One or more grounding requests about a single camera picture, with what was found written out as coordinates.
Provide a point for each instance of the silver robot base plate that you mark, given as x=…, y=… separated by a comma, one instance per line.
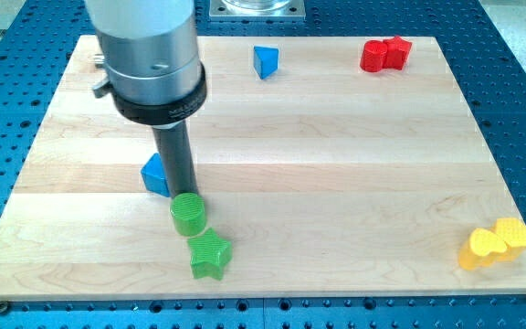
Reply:
x=274, y=10

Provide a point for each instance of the yellow heart block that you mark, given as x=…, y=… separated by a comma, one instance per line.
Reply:
x=482, y=248

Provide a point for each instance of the blue triangular block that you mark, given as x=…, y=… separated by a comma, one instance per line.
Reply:
x=265, y=61

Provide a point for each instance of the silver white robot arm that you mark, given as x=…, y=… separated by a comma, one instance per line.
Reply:
x=151, y=58

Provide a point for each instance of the yellow hexagon block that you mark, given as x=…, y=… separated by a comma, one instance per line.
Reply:
x=513, y=232

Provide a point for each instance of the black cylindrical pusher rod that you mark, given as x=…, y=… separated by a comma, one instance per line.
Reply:
x=173, y=146

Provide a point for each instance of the red star block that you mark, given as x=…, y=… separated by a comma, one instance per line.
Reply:
x=397, y=52

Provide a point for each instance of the red cylinder block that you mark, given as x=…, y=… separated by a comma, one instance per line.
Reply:
x=373, y=56

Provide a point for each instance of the green cylinder block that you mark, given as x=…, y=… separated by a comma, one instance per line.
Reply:
x=188, y=213

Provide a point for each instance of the green star block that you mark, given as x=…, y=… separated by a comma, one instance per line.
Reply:
x=209, y=255

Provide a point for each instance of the light wooden board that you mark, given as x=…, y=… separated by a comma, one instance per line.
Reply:
x=328, y=180

